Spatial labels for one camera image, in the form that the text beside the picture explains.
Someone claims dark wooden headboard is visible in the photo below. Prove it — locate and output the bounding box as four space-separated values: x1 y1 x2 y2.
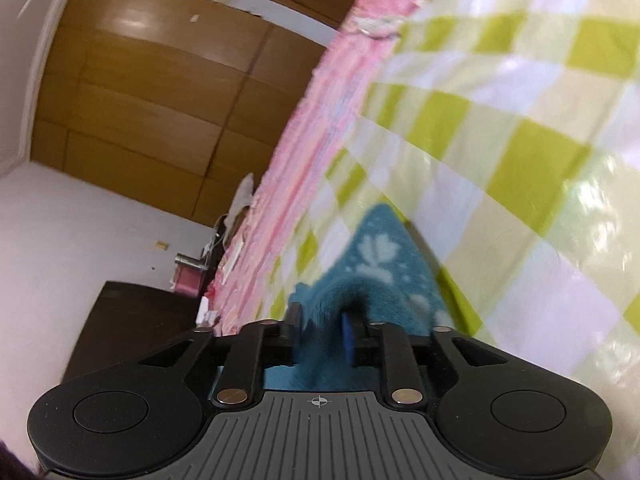
62 281 216 386

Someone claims teal knit sweater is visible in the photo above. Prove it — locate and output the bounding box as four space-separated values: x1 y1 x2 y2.
212 203 456 393

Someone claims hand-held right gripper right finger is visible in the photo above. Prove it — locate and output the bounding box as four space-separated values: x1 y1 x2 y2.
340 311 508 406

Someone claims green checked plastic sheet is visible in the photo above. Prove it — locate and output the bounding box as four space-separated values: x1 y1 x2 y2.
270 0 640 471

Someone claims wooden wardrobe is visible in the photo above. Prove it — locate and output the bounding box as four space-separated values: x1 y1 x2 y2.
30 0 341 233

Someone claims pink floral blanket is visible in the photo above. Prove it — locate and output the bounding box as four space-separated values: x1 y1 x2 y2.
350 14 403 41

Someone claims folded grey cloth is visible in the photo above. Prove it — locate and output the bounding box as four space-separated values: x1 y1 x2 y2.
231 174 257 221

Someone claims pink storage box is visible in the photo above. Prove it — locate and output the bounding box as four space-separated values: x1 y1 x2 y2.
171 265 206 295

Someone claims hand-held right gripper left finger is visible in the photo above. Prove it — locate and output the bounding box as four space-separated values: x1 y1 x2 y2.
137 302 303 406

